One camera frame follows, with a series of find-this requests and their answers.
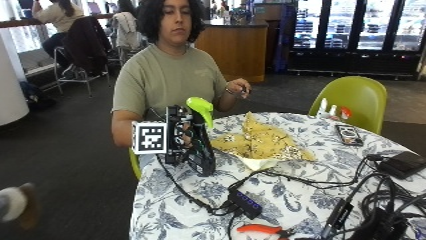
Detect black usb hub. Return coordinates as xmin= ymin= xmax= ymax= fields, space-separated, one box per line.
xmin=226 ymin=189 xmax=263 ymax=221

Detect blue floral tablecloth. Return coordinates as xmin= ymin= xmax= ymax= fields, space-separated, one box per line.
xmin=128 ymin=111 xmax=426 ymax=240

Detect black flat box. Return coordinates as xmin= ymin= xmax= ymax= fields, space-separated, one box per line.
xmin=377 ymin=150 xmax=426 ymax=180

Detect green plastic chair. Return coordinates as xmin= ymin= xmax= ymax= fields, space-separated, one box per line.
xmin=128 ymin=147 xmax=144 ymax=182
xmin=307 ymin=75 xmax=389 ymax=136

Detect orange handled pliers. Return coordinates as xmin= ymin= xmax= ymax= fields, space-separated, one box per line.
xmin=235 ymin=223 xmax=295 ymax=240

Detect white round pillar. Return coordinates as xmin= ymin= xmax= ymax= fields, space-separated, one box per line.
xmin=0 ymin=33 xmax=30 ymax=127

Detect yellow patterned cloth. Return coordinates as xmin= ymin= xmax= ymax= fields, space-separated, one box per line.
xmin=209 ymin=111 xmax=317 ymax=172

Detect wooden counter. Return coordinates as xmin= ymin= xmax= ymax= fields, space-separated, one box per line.
xmin=193 ymin=19 xmax=269 ymax=84

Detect metal chair with dark jacket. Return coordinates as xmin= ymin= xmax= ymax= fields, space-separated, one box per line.
xmin=52 ymin=15 xmax=113 ymax=98

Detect the person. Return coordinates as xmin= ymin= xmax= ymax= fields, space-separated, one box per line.
xmin=110 ymin=0 xmax=253 ymax=168

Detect brown and white object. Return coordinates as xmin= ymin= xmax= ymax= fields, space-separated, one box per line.
xmin=0 ymin=182 xmax=42 ymax=231

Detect black glove cable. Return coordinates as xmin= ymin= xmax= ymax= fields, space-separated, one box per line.
xmin=154 ymin=153 xmax=231 ymax=216

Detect black phone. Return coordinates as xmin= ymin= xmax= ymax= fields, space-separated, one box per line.
xmin=334 ymin=123 xmax=365 ymax=147

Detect small white bottle red cap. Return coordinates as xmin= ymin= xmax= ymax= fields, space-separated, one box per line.
xmin=339 ymin=106 xmax=353 ymax=122

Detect glass door fridges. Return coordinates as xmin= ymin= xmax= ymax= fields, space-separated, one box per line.
xmin=274 ymin=0 xmax=426 ymax=80

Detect dark bag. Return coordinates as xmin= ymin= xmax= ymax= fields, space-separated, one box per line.
xmin=17 ymin=80 xmax=58 ymax=111

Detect long black cable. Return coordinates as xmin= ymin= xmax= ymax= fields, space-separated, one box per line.
xmin=230 ymin=153 xmax=383 ymax=201

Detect black bar device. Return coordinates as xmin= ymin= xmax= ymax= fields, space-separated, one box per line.
xmin=319 ymin=199 xmax=355 ymax=240

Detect white marker cube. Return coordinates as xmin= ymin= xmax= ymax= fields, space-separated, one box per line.
xmin=130 ymin=121 xmax=169 ymax=155

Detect chair with light jacket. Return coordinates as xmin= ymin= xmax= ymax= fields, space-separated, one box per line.
xmin=108 ymin=11 xmax=148 ymax=64

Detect bundle of black cables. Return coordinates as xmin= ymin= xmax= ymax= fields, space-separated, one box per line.
xmin=345 ymin=171 xmax=426 ymax=240

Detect black spray bottle green nozzle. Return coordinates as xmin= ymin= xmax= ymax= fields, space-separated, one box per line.
xmin=185 ymin=96 xmax=218 ymax=177

